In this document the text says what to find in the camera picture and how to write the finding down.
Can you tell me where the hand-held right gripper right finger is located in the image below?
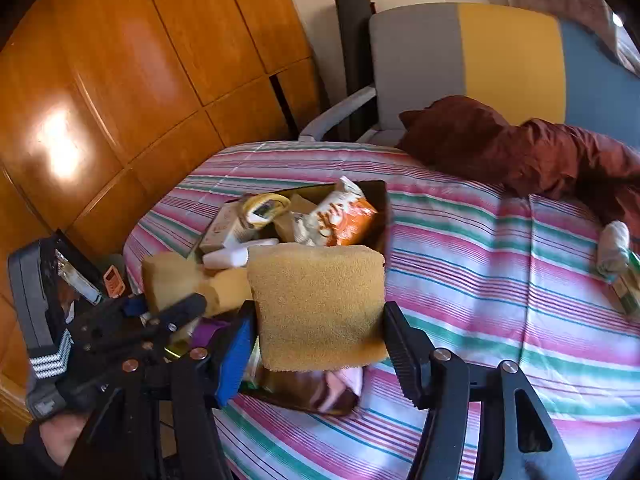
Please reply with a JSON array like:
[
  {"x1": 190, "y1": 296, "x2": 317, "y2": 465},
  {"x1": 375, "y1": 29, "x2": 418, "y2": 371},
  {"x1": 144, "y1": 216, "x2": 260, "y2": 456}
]
[{"x1": 382, "y1": 301, "x2": 576, "y2": 480}]

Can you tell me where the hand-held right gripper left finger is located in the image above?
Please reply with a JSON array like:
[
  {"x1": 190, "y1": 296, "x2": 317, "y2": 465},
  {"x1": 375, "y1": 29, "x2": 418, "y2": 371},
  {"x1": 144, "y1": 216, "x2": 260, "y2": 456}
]
[{"x1": 60, "y1": 302, "x2": 258, "y2": 480}]

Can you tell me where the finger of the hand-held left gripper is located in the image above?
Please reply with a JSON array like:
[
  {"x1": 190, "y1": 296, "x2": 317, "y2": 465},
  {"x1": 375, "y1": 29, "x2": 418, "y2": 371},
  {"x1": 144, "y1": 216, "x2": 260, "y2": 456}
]
[
  {"x1": 70, "y1": 294, "x2": 151, "y2": 341},
  {"x1": 115, "y1": 293, "x2": 208, "y2": 356}
]

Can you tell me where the purple packet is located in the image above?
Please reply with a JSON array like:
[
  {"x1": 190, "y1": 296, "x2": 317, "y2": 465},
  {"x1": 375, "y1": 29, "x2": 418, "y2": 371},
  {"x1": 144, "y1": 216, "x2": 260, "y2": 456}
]
[{"x1": 189, "y1": 317, "x2": 236, "y2": 348}]

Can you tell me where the brown glossy packet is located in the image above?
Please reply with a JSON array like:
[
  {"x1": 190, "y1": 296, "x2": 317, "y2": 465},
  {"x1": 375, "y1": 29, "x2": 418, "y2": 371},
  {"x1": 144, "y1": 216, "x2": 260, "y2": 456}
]
[{"x1": 240, "y1": 360, "x2": 361, "y2": 417}]

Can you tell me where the long white box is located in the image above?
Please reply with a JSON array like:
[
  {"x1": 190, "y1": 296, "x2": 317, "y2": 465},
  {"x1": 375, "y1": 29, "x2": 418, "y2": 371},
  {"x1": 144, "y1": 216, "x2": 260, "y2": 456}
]
[{"x1": 202, "y1": 237, "x2": 280, "y2": 270}]

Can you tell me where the cream cardboard box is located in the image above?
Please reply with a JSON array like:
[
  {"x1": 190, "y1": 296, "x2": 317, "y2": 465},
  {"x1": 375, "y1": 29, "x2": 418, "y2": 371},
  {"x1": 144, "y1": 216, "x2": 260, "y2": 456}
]
[{"x1": 199, "y1": 202, "x2": 251, "y2": 253}]

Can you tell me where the large yellow sponge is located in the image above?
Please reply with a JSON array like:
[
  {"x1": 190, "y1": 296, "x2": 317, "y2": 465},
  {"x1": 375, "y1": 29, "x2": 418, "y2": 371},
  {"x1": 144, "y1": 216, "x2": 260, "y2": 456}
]
[{"x1": 246, "y1": 245, "x2": 390, "y2": 373}]

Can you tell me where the yellow white roll packet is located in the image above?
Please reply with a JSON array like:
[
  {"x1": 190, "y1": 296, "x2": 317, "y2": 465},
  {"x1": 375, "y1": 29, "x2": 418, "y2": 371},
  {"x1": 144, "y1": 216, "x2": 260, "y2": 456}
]
[{"x1": 237, "y1": 192, "x2": 292, "y2": 231}]

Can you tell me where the orange white snack bag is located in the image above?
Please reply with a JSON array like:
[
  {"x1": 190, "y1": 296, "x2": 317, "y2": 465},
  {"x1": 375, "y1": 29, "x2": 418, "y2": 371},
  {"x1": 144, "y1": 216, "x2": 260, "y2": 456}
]
[{"x1": 292, "y1": 176, "x2": 378, "y2": 248}]

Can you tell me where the gold metal tray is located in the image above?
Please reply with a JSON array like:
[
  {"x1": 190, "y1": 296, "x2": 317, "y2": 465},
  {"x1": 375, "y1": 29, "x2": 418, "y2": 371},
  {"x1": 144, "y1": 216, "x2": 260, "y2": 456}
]
[{"x1": 192, "y1": 180, "x2": 391, "y2": 416}]

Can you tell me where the person's left hand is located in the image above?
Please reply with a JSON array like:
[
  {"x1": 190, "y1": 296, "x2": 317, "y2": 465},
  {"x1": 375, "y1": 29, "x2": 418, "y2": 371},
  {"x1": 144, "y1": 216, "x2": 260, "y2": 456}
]
[{"x1": 22, "y1": 410, "x2": 88, "y2": 468}]

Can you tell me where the small orange item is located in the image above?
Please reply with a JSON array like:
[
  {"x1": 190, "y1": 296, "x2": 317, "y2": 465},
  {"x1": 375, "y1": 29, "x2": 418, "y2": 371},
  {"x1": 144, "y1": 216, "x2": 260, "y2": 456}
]
[{"x1": 102, "y1": 266, "x2": 127, "y2": 297}]

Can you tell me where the dark bedside table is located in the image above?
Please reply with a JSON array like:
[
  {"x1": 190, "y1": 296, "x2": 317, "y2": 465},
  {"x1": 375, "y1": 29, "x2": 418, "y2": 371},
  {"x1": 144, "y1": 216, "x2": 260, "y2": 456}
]
[{"x1": 50, "y1": 230, "x2": 136, "y2": 311}]

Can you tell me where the wooden wardrobe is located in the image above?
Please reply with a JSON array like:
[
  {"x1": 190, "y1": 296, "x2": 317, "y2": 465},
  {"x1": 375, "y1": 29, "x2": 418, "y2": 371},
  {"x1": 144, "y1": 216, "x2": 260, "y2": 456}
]
[{"x1": 0, "y1": 0, "x2": 326, "y2": 281}]

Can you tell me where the maroon blanket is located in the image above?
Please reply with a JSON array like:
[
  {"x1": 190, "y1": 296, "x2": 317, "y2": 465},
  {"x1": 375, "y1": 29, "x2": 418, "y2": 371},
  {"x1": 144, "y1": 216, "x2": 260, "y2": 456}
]
[{"x1": 397, "y1": 95, "x2": 640, "y2": 241}]

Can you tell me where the grey sock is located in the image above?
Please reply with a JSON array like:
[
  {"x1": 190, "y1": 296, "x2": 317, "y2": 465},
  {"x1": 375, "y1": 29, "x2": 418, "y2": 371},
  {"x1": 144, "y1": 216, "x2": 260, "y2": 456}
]
[{"x1": 595, "y1": 220, "x2": 632, "y2": 278}]

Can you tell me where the green box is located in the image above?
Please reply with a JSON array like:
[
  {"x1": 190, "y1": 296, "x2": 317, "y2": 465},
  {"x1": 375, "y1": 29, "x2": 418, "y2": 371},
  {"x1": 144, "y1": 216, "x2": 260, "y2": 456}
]
[{"x1": 609, "y1": 252, "x2": 640, "y2": 318}]

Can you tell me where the grey chair armrest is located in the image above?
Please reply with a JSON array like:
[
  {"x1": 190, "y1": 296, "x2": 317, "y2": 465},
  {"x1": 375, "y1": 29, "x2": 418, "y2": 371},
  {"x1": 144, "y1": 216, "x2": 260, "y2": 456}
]
[{"x1": 298, "y1": 85, "x2": 378, "y2": 143}]

